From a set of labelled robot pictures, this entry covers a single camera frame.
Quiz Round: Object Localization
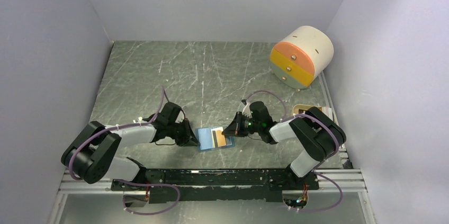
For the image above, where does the beige cylindrical drawer box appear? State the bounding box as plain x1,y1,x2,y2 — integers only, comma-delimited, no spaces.
270,25,334,90

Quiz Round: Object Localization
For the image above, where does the gold brown credit card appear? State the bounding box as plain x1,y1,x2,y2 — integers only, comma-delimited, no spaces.
211,127,227,148

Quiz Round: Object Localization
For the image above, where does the purple cable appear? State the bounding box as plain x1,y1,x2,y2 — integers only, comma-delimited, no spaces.
67,87,181,216
241,90,344,213

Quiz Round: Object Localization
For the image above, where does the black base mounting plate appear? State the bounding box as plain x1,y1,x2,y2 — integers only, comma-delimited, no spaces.
111,168,319,203

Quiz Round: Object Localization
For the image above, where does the aluminium rail frame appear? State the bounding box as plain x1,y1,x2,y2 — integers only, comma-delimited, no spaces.
58,75,369,195

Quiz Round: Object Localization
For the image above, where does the blue card holder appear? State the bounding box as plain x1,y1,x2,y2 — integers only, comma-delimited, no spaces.
195,127,235,151

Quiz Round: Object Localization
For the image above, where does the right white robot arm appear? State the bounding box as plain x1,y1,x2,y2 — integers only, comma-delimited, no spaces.
222,101,346,189

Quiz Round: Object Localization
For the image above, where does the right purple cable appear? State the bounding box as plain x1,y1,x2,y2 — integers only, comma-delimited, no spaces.
241,90,344,213

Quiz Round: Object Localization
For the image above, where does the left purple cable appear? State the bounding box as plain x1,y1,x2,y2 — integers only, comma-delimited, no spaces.
67,87,181,216

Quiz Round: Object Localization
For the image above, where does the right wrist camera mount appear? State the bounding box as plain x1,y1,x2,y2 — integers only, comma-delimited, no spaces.
241,100,251,117

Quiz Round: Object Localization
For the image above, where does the beige oval tray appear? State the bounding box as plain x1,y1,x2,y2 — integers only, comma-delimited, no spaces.
292,104,334,120

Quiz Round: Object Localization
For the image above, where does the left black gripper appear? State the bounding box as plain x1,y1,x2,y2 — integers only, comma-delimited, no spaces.
167,118,200,147

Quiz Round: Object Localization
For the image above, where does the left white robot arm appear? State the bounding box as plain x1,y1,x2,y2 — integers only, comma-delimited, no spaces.
61,102,200,190

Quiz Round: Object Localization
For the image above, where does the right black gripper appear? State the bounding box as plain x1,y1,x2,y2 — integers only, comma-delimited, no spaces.
222,111,262,137

